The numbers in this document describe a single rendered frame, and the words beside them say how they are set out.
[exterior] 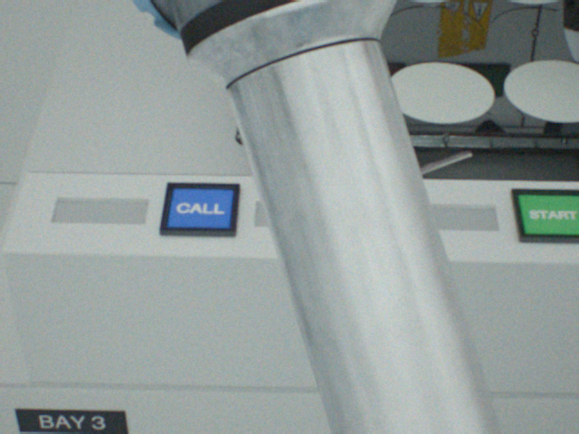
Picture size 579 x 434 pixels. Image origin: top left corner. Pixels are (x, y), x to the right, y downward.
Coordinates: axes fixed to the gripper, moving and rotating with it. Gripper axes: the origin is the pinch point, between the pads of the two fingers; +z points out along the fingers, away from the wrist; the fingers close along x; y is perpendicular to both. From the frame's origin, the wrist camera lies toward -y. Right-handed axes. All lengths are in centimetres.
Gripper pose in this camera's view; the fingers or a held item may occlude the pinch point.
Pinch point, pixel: (574, 46)
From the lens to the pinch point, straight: 119.3
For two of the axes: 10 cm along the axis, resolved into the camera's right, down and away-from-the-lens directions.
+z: 0.0, 7.6, 6.4
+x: 5.2, -5.5, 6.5
